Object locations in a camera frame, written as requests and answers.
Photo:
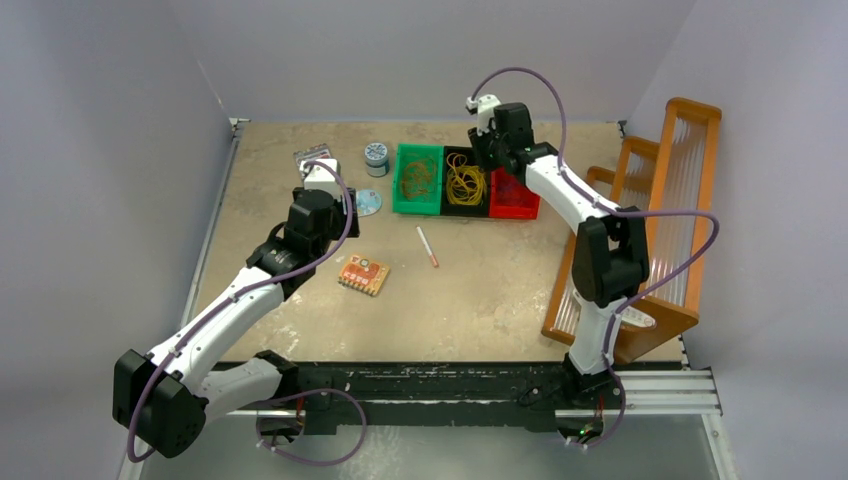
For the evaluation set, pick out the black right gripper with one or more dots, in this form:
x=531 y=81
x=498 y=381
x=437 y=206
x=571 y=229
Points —
x=479 y=141

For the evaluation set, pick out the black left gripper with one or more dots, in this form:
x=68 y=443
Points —
x=341 y=210

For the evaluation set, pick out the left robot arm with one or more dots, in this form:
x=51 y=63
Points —
x=166 y=396

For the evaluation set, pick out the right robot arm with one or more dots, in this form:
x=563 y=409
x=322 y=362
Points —
x=610 y=260

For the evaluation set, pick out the correction tape blister pack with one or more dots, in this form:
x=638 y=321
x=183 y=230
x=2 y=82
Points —
x=368 y=202

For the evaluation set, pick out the red plastic bin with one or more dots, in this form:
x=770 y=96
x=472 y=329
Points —
x=510 y=199

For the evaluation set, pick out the black plastic bin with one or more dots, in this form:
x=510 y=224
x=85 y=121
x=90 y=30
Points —
x=465 y=185

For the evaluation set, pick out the marker pen set pack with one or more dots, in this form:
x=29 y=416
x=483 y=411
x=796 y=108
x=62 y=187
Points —
x=320 y=151

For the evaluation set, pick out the orange spiral notebook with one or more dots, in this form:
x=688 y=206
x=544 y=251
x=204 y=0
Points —
x=364 y=275

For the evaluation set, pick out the round paint jar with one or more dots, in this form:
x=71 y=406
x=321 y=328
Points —
x=377 y=161

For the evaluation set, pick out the green plastic bin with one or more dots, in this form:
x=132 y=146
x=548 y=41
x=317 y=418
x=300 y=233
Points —
x=417 y=181

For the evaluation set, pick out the white orange marker pen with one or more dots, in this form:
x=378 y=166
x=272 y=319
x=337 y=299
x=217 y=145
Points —
x=427 y=246

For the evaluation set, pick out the wooden rack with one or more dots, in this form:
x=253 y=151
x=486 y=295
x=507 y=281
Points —
x=676 y=172

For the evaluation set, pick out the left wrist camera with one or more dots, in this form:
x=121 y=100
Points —
x=318 y=174

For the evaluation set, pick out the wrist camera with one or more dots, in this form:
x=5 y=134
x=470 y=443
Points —
x=318 y=174
x=483 y=108

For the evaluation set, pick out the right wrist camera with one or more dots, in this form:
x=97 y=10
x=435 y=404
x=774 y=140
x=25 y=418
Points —
x=483 y=108

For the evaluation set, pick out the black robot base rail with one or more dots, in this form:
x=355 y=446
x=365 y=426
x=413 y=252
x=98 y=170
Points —
x=537 y=396

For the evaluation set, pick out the aluminium table edge rail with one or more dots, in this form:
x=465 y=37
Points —
x=128 y=468

